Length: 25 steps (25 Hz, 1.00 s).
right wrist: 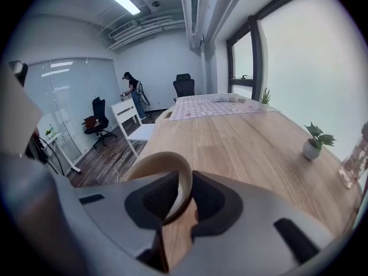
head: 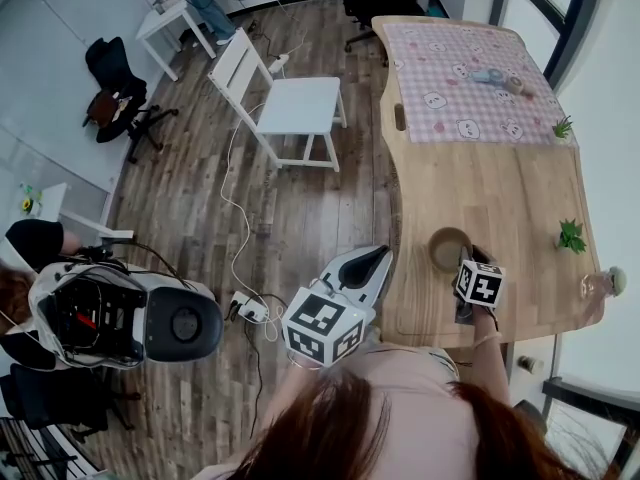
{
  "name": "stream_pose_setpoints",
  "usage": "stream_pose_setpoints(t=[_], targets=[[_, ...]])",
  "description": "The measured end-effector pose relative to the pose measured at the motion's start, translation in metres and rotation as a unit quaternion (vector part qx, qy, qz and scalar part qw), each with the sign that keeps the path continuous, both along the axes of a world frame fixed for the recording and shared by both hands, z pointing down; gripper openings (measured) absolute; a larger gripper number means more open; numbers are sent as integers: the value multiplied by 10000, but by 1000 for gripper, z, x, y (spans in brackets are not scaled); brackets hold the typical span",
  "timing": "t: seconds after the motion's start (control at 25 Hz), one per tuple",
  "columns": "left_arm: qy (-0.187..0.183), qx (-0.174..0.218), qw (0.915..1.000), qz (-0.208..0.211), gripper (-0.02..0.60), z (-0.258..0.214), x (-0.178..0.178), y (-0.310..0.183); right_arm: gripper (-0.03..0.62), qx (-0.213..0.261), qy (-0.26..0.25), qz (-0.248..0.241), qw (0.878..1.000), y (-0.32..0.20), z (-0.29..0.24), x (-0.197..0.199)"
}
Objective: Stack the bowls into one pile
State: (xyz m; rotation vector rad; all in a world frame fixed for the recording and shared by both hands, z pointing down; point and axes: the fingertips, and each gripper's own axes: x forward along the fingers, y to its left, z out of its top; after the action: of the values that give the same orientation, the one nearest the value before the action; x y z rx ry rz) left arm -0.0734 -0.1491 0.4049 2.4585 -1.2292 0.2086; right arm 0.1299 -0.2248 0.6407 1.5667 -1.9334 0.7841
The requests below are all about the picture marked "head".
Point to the small spiky potted plant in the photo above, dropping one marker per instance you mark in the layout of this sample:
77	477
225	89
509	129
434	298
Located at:
562	129

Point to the pink checkered tablecloth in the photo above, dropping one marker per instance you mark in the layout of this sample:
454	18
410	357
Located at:
450	68

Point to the glass bottle with green cap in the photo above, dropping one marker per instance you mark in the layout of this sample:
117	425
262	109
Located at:
595	285

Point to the blue handheld fan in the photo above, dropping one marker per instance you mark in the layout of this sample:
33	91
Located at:
487	76

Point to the wooden table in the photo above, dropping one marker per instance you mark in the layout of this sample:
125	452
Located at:
500	193

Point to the small white table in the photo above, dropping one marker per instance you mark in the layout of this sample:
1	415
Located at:
160	20

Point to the yellow flower decoration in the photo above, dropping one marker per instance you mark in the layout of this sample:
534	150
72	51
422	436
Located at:
27	203

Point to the person's left forearm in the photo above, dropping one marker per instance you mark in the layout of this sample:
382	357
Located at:
290	398

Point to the beige tape roll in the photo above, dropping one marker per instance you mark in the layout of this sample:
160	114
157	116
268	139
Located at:
513	85

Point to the paper cup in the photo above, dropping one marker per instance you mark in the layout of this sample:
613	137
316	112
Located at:
530	364

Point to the white wooden chair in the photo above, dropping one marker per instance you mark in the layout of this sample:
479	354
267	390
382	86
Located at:
300	105

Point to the white desk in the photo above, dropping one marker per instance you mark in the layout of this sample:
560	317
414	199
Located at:
55	203

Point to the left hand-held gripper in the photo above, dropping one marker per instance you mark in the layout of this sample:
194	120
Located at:
322	325

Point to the person's beige shirt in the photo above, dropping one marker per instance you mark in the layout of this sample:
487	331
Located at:
420	408

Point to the person's right forearm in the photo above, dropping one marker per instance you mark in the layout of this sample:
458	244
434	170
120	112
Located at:
492	373

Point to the brown bag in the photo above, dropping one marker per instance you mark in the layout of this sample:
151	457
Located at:
102	110

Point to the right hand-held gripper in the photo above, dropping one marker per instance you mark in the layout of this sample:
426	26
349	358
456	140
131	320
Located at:
482	285

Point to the white power strip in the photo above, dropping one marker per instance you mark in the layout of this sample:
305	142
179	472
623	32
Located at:
250	307
279	63

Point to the thin wrist band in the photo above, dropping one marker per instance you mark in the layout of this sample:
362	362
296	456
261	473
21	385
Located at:
487	339

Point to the black window frame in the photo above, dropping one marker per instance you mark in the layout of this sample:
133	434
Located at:
575	28
585	393

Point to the leafy green potted plant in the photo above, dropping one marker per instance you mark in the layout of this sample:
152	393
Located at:
571	238

